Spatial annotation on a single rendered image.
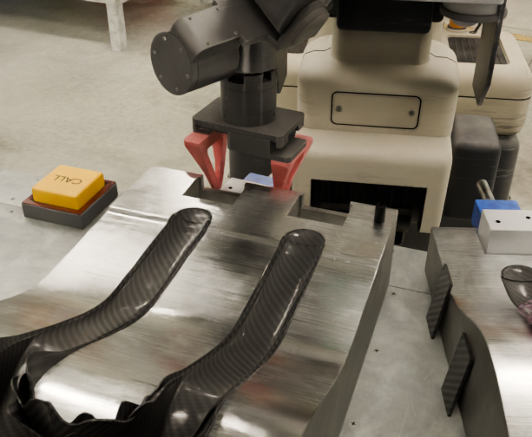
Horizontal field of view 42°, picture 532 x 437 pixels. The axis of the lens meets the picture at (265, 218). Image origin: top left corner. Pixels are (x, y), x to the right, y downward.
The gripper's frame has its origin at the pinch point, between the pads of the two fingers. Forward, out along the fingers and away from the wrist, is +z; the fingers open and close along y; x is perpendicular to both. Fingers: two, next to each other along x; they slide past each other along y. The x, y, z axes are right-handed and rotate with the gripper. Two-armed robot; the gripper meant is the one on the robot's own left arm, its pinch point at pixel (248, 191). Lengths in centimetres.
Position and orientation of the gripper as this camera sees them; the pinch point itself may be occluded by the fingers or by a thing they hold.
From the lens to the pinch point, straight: 75.8
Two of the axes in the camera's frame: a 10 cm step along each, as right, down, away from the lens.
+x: 4.2, -4.9, 7.6
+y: 9.1, 2.4, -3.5
